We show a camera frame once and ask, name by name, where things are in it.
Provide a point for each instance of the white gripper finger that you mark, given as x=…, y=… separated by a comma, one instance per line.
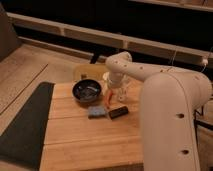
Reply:
x=110, y=94

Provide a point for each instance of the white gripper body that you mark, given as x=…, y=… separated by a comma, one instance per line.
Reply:
x=117, y=81

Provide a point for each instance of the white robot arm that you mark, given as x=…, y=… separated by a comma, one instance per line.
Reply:
x=167, y=102

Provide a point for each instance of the orange carrot toy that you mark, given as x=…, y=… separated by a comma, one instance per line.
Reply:
x=106, y=102

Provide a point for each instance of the black rectangular box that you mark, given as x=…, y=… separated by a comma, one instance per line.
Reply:
x=118, y=112

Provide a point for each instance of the dark bowl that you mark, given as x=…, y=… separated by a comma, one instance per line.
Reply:
x=87, y=90

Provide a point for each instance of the blue sponge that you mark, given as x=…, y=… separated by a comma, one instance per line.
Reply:
x=96, y=112

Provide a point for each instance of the dark floor mat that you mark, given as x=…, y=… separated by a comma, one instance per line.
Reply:
x=22, y=141

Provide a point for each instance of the long wooden shelf rail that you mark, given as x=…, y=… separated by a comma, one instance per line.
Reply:
x=139, y=45

